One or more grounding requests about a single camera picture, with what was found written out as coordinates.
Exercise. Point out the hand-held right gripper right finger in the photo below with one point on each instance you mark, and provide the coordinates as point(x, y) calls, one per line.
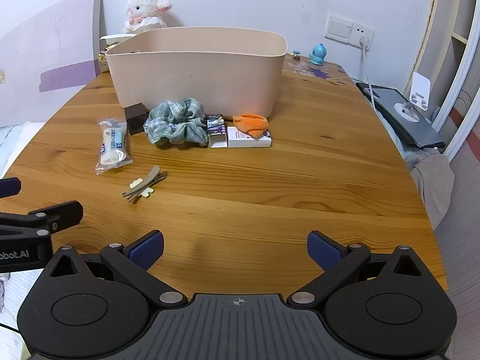
point(324, 249)

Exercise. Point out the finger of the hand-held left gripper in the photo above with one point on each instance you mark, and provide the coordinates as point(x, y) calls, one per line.
point(8, 187)
point(60, 213)

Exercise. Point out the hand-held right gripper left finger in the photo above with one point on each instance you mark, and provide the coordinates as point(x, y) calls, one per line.
point(147, 249)

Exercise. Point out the white bedsheet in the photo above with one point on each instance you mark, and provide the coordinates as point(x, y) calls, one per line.
point(11, 142)

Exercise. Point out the beige hair clip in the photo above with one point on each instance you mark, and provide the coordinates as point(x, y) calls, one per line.
point(148, 182)

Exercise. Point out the white snack packet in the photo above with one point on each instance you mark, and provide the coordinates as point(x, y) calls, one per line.
point(112, 144)

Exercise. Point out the small brown cube box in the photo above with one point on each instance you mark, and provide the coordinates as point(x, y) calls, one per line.
point(135, 118)

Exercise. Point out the grey cloth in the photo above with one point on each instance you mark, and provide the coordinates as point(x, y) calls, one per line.
point(431, 180)

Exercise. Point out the green plaid scrunchie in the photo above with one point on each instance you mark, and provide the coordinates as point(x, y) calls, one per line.
point(176, 124)

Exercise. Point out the flat white box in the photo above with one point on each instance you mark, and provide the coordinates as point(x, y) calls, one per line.
point(247, 142)

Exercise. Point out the small purple printed box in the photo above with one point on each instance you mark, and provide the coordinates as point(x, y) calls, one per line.
point(216, 127)

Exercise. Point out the pink headboard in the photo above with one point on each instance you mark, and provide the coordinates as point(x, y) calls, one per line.
point(45, 45)

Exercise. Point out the orange plush toy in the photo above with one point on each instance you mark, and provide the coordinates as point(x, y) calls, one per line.
point(249, 122)

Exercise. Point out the grey laptop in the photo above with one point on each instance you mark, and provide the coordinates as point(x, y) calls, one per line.
point(416, 129)

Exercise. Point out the gold wrapped item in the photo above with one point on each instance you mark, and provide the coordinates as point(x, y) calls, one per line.
point(102, 62)

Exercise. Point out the purple flower patterned mat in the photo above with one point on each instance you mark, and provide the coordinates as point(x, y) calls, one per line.
point(318, 72)

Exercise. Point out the pink plastic storage bin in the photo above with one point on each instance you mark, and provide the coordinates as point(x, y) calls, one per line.
point(195, 75)

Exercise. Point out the white container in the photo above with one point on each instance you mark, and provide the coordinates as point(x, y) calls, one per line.
point(112, 38)

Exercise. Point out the white phone stand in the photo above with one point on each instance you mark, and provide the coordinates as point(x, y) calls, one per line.
point(419, 86)

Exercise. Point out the blue figurine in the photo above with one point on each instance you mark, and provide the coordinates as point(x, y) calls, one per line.
point(318, 54)

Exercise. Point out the small mushroom figurine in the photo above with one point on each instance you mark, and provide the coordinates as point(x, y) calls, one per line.
point(296, 55)

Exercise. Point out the white plush lamb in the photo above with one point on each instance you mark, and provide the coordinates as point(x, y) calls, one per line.
point(144, 9)

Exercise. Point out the white wall socket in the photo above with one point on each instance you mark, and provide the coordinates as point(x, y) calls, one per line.
point(363, 33)

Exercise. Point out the white wall switch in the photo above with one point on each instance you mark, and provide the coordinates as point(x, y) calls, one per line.
point(338, 27)

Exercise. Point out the white cabinet frame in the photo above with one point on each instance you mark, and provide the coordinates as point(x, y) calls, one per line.
point(461, 56)

